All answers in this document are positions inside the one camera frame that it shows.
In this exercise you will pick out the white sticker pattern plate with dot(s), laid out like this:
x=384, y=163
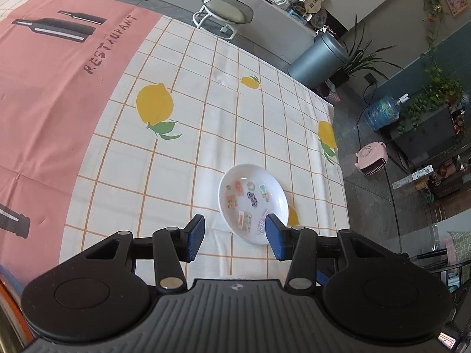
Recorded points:
x=243, y=176

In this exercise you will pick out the hanging vine plant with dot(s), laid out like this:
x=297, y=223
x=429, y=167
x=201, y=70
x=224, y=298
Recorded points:
x=434, y=7

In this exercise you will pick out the green pothos plant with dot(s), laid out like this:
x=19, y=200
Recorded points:
x=438, y=95

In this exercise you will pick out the long-leaf potted plant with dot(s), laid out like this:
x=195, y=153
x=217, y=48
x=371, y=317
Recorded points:
x=358, y=62

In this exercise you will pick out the pink space heater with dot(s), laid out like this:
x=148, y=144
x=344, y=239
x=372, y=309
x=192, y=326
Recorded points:
x=371, y=156

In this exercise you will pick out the white power strip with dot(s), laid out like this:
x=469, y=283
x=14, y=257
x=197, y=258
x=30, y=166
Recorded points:
x=412, y=179

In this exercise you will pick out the dark low cabinet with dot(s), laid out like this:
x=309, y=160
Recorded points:
x=427, y=139

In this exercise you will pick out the white round stool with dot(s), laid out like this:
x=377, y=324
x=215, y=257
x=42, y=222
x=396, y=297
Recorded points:
x=224, y=9

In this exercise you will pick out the blue water bottle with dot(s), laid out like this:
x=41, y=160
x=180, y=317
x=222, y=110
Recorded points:
x=382, y=112

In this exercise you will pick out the pink bottle print mat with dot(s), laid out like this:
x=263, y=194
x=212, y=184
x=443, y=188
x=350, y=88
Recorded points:
x=55, y=99

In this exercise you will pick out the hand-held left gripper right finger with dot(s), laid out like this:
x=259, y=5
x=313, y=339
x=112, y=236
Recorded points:
x=275, y=237

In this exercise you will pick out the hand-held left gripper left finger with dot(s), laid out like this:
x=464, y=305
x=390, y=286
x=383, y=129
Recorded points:
x=195, y=237

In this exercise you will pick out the grey trash can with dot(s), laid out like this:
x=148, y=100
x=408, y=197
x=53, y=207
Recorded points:
x=316, y=62

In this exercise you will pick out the lemon print checked tablecloth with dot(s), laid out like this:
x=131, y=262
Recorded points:
x=228, y=81

